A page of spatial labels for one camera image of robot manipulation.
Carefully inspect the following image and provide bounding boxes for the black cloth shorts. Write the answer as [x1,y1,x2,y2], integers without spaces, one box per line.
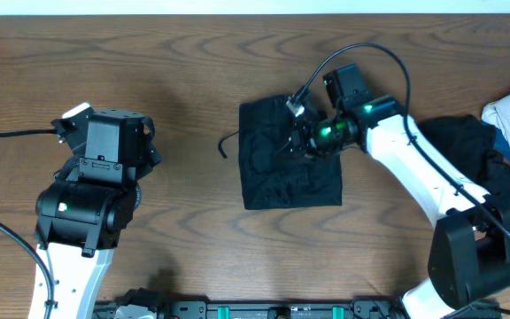
[236,95,343,210]

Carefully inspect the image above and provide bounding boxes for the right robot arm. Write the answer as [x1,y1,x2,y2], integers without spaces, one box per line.
[281,89,510,318]

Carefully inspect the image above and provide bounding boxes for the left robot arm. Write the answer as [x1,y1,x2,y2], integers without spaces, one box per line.
[28,103,161,318]

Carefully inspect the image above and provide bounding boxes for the pile of clothes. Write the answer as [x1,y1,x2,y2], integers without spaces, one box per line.
[418,94,510,206]

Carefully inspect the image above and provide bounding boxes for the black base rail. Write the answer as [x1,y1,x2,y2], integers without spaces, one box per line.
[89,288,410,319]

